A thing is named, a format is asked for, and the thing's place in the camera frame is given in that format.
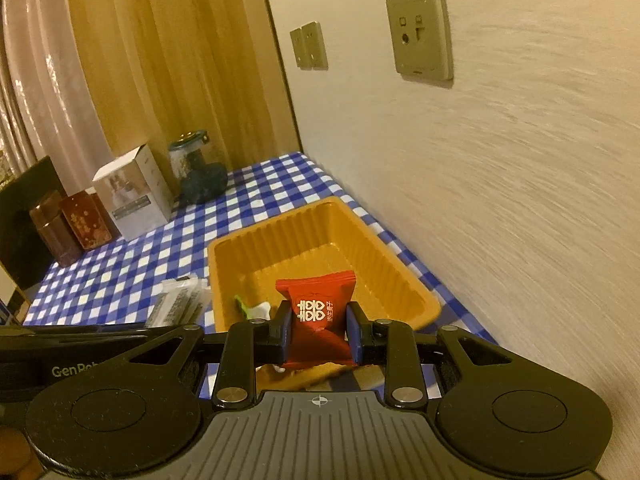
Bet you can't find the glass jar with dark contents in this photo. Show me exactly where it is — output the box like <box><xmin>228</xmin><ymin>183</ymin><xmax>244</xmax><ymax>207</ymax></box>
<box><xmin>168</xmin><ymin>130</ymin><xmax>227</xmax><ymax>205</ymax></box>

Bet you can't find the white cardboard box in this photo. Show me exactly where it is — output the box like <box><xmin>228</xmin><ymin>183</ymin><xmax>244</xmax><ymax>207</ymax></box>
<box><xmin>91</xmin><ymin>143</ymin><xmax>173</xmax><ymax>242</ymax></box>

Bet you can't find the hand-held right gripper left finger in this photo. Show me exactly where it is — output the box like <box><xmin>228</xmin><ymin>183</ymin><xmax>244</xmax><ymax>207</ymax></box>
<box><xmin>107</xmin><ymin>299</ymin><xmax>293</xmax><ymax>409</ymax></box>

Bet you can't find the blue white checkered tablecloth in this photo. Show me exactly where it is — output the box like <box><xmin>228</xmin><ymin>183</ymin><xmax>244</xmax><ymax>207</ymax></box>
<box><xmin>22</xmin><ymin>151</ymin><xmax>501</xmax><ymax>396</ymax></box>

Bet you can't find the person's left hand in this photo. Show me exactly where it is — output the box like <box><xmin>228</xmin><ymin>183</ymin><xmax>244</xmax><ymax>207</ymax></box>
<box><xmin>0</xmin><ymin>424</ymin><xmax>32</xmax><ymax>480</ymax></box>

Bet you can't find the black flat board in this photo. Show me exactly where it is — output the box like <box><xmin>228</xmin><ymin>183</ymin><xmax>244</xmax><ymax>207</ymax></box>
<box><xmin>0</xmin><ymin>156</ymin><xmax>68</xmax><ymax>291</ymax></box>

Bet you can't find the beige wall socket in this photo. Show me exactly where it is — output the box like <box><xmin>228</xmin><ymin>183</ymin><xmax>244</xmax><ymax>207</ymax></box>
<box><xmin>385</xmin><ymin>0</ymin><xmax>455</xmax><ymax>82</ymax></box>

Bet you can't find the beige wall switch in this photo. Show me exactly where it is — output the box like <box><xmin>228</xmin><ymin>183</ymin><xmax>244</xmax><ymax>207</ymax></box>
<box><xmin>290</xmin><ymin>27</ymin><xmax>306</xmax><ymax>68</ymax></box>
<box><xmin>301</xmin><ymin>21</ymin><xmax>329</xmax><ymax>70</ymax></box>

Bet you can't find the yellow curtain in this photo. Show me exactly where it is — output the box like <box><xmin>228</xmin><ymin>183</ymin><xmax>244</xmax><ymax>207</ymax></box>
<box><xmin>65</xmin><ymin>0</ymin><xmax>303</xmax><ymax>196</ymax></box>

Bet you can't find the pink curtain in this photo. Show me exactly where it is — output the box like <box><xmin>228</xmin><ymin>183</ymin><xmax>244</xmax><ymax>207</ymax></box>
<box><xmin>0</xmin><ymin>0</ymin><xmax>108</xmax><ymax>196</ymax></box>

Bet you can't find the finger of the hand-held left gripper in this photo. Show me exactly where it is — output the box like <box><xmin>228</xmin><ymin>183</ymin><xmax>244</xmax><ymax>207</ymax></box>
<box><xmin>0</xmin><ymin>324</ymin><xmax>148</xmax><ymax>335</ymax></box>
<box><xmin>0</xmin><ymin>334</ymin><xmax>163</xmax><ymax>347</ymax></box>

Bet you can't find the orange plastic tray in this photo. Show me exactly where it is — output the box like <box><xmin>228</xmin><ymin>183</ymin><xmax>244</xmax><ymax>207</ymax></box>
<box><xmin>206</xmin><ymin>196</ymin><xmax>442</xmax><ymax>391</ymax></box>

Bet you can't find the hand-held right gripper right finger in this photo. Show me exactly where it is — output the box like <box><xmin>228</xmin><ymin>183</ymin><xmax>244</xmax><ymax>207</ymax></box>
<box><xmin>346</xmin><ymin>301</ymin><xmax>538</xmax><ymax>409</ymax></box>

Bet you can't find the red tin box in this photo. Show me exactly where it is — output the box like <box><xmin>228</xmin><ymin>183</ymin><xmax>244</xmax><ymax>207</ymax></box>
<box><xmin>59</xmin><ymin>190</ymin><xmax>121</xmax><ymax>252</ymax></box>

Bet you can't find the brown cylindrical canister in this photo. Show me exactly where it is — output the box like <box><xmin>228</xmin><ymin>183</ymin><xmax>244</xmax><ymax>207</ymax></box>
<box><xmin>29</xmin><ymin>191</ymin><xmax>83</xmax><ymax>268</ymax></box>

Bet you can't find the red candy packet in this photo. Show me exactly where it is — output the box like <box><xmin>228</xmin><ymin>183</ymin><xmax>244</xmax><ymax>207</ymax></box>
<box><xmin>275</xmin><ymin>270</ymin><xmax>357</xmax><ymax>368</ymax></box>

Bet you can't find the dark snack bar packet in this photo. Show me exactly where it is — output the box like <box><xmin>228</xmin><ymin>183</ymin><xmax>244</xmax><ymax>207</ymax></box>
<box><xmin>146</xmin><ymin>276</ymin><xmax>211</xmax><ymax>328</ymax></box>

